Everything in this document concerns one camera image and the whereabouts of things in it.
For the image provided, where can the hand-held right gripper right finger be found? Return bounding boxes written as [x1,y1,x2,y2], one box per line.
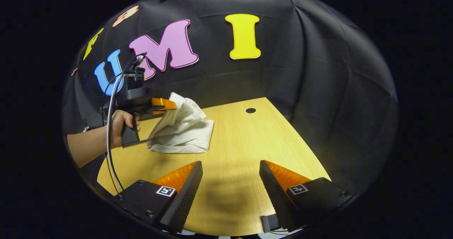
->
[259,160,354,232]

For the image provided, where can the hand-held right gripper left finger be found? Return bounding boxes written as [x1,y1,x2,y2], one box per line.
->
[113,160,204,233]

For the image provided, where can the white jeans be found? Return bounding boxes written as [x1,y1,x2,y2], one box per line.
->
[147,92,214,154]

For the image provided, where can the black backdrop cloth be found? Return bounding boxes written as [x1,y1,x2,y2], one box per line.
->
[63,0,398,197]

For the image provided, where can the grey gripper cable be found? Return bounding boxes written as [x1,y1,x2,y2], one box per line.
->
[105,53,148,194]

